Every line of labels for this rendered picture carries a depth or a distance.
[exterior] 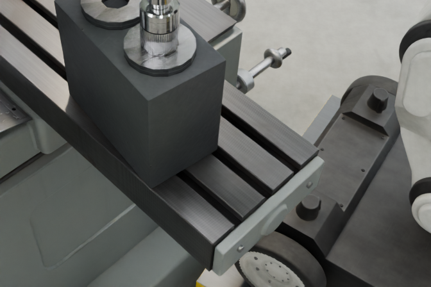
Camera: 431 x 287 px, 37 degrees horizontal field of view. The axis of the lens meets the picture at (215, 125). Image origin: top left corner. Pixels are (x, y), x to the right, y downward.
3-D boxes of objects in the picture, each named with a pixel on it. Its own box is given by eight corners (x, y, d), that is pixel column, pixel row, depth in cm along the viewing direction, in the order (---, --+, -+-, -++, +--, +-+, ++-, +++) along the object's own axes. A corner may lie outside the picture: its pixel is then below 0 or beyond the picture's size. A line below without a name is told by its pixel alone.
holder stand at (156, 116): (134, 62, 105) (129, -41, 90) (218, 150, 95) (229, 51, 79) (68, 93, 100) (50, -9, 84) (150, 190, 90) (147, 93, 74)
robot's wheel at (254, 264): (317, 305, 141) (337, 262, 125) (307, 324, 138) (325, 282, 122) (239, 259, 147) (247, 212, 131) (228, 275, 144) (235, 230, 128)
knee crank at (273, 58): (279, 48, 174) (283, 31, 170) (297, 59, 172) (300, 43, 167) (224, 89, 164) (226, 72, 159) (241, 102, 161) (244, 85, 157)
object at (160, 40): (165, 61, 78) (165, 29, 74) (133, 46, 79) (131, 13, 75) (186, 39, 80) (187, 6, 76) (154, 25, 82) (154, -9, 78)
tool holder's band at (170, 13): (165, 29, 74) (165, 22, 73) (131, 13, 75) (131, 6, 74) (187, 6, 76) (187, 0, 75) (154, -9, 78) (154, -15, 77)
